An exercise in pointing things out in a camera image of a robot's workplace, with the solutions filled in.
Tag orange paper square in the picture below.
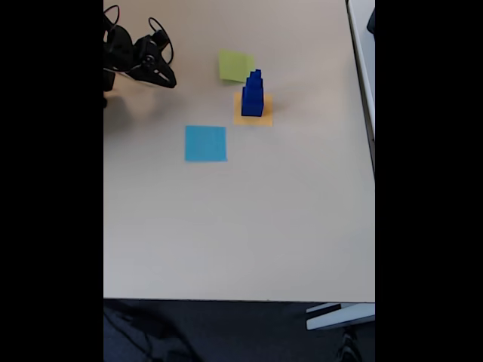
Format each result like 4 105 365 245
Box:
232 92 273 127

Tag green paper square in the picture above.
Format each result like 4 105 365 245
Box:
217 48 257 84

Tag largest blue cube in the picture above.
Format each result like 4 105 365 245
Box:
241 87 264 118

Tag white table foot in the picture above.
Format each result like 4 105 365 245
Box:
305 302 376 332

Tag white adjacent table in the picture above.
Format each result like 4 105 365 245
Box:
346 0 376 176

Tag large blue cube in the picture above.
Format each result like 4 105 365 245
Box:
245 77 264 103

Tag blue paper square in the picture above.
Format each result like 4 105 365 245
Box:
184 125 228 163

